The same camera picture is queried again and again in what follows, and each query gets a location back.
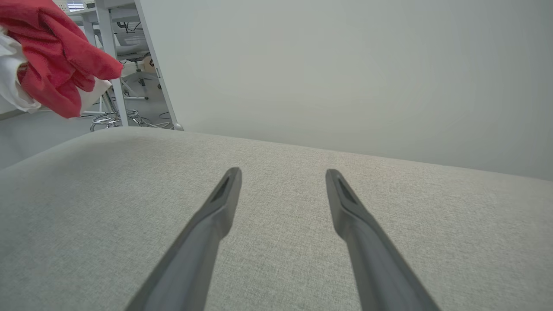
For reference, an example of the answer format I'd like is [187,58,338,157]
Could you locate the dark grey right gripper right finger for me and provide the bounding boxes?
[325,168,442,311]

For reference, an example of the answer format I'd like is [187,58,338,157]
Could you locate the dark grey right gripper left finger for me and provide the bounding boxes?
[124,167,243,311]

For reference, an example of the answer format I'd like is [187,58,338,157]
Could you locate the red and white jersey garment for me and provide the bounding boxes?
[0,0,124,119]

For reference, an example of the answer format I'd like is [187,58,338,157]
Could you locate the grey fabric sofa cushion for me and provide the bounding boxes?
[0,127,553,311]

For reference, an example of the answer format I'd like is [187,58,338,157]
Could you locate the white equipment case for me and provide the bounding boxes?
[0,79,114,121]

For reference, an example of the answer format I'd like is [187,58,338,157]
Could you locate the grey office chair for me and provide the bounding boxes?
[113,26,162,101]

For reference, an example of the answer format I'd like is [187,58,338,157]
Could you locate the white metal desk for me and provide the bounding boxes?
[67,0,143,127]

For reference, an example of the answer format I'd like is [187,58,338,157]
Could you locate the white perforated panel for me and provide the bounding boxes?
[55,0,87,13]

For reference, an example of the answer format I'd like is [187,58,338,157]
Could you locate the thin floor cables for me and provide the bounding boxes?
[140,111,174,129]

